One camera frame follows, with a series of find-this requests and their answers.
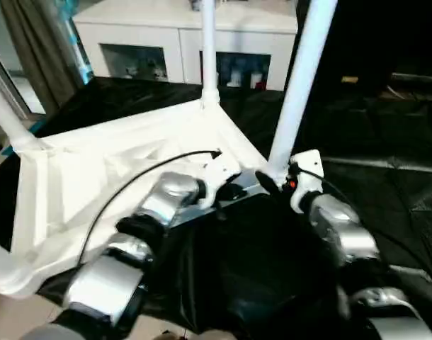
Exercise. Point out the white plastic table leg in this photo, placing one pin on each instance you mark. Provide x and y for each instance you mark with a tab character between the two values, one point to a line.
10	120
3	269
209	49
301	81

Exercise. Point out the white plastic table top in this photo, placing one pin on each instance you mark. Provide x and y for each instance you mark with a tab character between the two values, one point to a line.
95	170

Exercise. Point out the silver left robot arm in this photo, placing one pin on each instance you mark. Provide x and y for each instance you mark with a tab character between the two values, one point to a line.
106	283

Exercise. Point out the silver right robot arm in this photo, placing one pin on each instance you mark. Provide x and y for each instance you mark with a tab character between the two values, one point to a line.
347	226

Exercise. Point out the black plastic mat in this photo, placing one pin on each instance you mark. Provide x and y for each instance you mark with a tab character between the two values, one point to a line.
244	269

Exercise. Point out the black box with yellow label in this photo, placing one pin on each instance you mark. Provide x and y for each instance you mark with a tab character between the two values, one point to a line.
350	39

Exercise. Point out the white glass-door cabinet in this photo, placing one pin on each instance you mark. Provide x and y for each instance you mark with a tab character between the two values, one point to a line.
138	28

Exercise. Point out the light blue patterned strip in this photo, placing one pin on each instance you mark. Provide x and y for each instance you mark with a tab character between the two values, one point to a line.
78	46

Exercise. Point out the grey-brown curtain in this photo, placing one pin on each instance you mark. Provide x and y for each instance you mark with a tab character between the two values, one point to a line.
39	49

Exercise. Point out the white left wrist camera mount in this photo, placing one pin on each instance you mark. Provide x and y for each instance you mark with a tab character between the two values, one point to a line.
219	173

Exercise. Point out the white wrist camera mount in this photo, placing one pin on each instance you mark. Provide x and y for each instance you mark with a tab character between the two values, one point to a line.
309	166
219	173

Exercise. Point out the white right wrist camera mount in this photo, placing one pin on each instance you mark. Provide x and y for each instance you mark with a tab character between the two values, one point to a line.
309	166

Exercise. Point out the dark metal rail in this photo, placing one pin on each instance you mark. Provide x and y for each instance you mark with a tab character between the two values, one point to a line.
418	77

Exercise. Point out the teal plastic frame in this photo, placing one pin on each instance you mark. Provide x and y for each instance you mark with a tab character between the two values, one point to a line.
37	128

